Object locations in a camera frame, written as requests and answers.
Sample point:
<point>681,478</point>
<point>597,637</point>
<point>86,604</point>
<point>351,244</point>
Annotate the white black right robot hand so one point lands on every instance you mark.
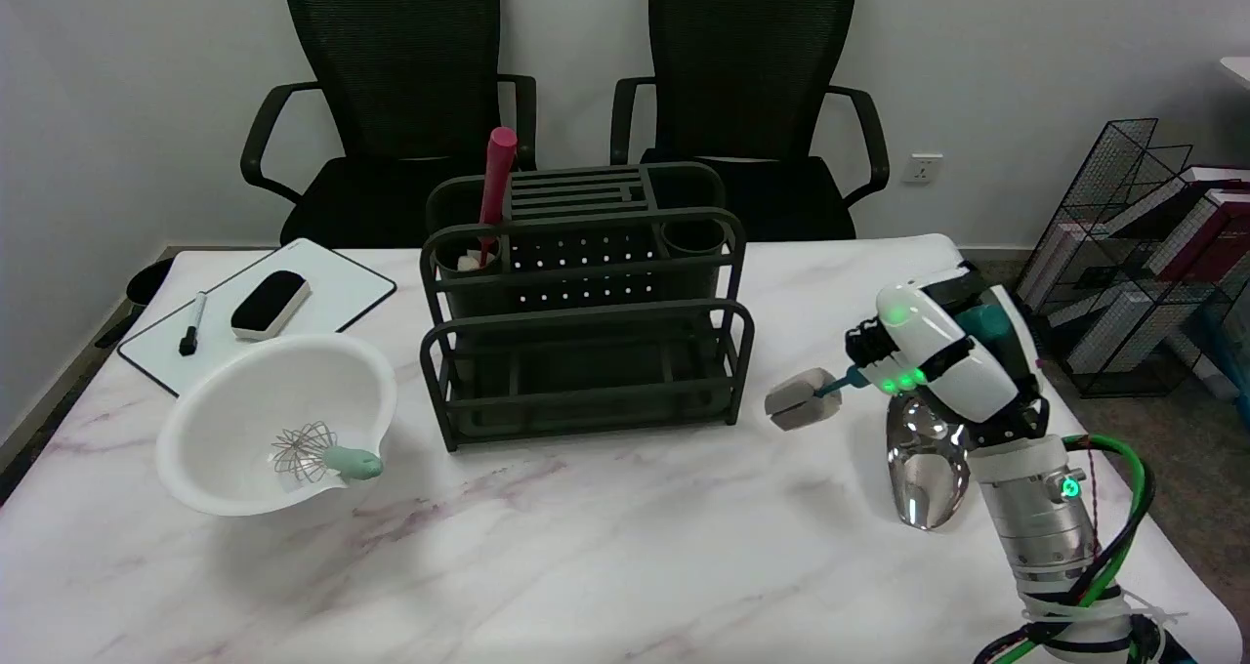
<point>942,352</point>

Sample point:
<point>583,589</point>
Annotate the blue sponge bottle brush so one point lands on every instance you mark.
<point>801,400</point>

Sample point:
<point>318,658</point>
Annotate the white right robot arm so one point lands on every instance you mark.
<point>1040,518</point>

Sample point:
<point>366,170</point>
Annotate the dark green kitchen storage rack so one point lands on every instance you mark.
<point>586,352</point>

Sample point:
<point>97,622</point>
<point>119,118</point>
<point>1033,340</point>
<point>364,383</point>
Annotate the red sponge bottle brush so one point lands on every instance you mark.
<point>498,176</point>

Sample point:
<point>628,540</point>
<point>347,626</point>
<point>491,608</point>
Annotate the shiny metal scoop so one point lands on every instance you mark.
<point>923,488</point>

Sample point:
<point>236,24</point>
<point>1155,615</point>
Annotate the white book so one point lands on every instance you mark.
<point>1162,205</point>

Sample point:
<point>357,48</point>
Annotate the dark red book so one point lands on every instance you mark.
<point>1216,239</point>

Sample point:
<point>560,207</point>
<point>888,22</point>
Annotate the black mesh office chair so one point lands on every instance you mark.
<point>400,68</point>
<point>752,59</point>

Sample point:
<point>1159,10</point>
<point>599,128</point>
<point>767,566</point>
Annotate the small white whiteboard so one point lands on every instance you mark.
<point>332,293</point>

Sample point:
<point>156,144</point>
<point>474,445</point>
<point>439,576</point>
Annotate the black white whiteboard eraser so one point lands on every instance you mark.
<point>269,303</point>

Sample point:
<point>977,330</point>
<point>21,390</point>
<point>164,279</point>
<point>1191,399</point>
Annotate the white plastic mixing bowl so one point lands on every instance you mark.
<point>234,430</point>

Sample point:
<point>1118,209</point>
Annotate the black whiteboard marker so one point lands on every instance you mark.
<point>191,330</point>

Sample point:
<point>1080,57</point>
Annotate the black round object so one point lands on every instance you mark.
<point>146,281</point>

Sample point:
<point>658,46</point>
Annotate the white wall socket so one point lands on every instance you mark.
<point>922,169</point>

